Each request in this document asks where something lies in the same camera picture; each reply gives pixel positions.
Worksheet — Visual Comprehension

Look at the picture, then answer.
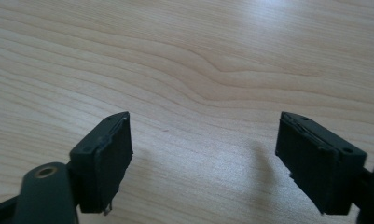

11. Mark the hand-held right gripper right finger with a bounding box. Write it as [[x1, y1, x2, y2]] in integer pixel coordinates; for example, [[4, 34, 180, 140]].
[[274, 111, 368, 217]]

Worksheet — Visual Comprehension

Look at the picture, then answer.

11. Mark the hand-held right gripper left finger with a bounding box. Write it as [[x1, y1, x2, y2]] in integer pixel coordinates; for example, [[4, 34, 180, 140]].
[[69, 111, 134, 217]]

